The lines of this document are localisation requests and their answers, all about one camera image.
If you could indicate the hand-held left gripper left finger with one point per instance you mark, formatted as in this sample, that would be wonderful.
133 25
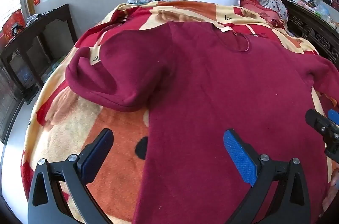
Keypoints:
98 152

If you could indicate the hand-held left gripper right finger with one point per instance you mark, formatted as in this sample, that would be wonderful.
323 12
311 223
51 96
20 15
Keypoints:
238 157

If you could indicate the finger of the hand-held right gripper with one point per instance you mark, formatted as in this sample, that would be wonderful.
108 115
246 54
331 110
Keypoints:
316 122
334 116

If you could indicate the maroon sweater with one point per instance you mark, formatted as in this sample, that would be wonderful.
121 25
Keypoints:
212 94

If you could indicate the person's right hand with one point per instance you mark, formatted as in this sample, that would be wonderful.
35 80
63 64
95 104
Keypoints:
335 177

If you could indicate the orange red printed blanket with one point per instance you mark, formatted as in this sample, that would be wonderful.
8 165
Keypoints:
100 112

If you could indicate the dark carved wooden headboard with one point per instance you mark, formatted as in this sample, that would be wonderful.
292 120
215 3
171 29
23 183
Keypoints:
307 25

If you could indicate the pile of plastic bags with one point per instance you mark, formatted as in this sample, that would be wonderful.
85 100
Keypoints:
317 8

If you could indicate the red ruffled pillow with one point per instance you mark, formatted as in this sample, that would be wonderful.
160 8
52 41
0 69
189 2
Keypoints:
259 11

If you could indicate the dark wooden side table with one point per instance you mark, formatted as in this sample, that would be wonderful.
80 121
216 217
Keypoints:
53 20

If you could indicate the red cardboard box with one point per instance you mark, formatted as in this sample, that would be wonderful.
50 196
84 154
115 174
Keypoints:
13 25

